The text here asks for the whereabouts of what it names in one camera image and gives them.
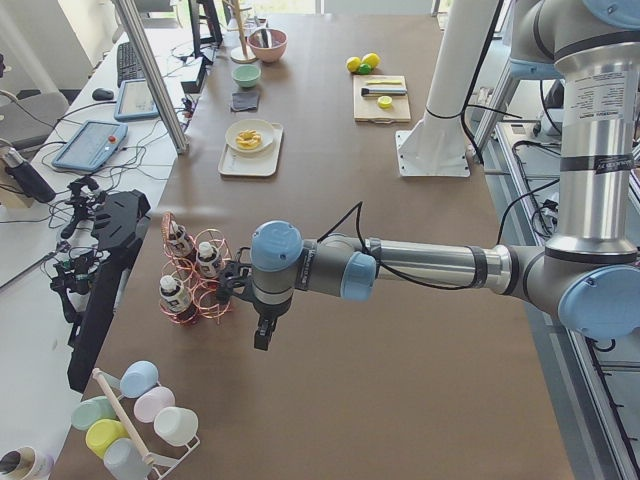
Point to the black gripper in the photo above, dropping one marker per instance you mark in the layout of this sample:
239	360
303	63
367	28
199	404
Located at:
267	316

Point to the tea bottle white cap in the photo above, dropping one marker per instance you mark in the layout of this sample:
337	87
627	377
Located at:
208	260

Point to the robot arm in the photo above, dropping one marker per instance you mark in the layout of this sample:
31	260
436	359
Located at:
585	275

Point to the cream rectangular serving tray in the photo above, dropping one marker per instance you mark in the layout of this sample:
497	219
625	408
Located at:
259	162

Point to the cup rack with pastel cups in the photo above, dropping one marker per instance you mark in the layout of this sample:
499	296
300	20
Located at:
110	423

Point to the white round plate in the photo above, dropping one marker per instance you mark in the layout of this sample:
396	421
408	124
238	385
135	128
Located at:
266	130

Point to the grey folded cloth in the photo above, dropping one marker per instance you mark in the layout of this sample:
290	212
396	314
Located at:
245	101

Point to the blue teach pendant near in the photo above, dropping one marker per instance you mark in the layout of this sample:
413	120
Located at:
91	146

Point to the blue teach pendant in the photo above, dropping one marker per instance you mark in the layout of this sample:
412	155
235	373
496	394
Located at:
135	102
91	146

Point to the mint green bowl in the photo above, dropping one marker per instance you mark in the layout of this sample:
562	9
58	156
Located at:
246	76

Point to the lemon half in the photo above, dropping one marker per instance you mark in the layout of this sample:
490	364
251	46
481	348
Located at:
385	102

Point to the steel muddler black tip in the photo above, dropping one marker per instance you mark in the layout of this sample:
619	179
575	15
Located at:
383	90

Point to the bamboo cutting board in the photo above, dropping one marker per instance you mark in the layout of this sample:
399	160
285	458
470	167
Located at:
366	109

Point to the blue teach pendant far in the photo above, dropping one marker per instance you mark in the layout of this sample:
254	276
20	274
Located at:
135	102

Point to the yellow plastic knife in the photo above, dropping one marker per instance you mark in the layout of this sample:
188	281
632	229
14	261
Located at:
383	81

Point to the wooden glass stand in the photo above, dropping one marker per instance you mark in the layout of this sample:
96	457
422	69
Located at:
241	54

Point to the green lime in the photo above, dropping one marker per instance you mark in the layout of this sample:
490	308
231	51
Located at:
364	69

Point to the whole lemon lower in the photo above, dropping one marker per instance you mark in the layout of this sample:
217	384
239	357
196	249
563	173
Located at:
353	63

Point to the whole lemon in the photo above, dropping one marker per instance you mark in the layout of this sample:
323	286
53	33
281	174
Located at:
371	59
353	63

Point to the pink bowl of ice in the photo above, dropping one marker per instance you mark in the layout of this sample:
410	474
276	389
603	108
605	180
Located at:
273	54

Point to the black computer mouse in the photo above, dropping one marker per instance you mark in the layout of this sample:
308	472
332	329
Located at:
102	94

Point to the whole lemon upper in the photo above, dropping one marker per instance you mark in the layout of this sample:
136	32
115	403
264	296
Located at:
371	59

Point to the metal ice scoop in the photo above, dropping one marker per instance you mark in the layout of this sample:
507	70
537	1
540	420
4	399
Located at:
264	38

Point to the black keyboard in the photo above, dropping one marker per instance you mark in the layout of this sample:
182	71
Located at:
128	65

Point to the black water bottle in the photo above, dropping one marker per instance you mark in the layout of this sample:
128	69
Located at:
30	181

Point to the copper wire bottle rack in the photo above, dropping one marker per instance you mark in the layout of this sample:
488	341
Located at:
203	289

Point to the braided ring pastry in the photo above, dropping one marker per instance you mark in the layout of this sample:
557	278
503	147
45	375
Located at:
248	139

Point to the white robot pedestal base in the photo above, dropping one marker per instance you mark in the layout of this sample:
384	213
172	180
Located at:
437	144

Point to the aluminium frame post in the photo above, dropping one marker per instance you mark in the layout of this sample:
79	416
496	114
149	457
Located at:
134	28

